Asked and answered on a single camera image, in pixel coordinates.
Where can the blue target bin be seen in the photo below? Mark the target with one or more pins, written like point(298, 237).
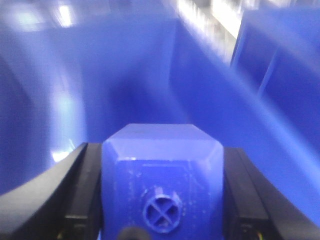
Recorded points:
point(74, 71)

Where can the blue bottle-shaped plastic part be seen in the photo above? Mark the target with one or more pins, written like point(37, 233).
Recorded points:
point(165, 180)

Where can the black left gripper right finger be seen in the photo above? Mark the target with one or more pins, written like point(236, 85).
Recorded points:
point(254, 209)

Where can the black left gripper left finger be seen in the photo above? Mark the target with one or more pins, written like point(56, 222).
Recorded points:
point(62, 203)

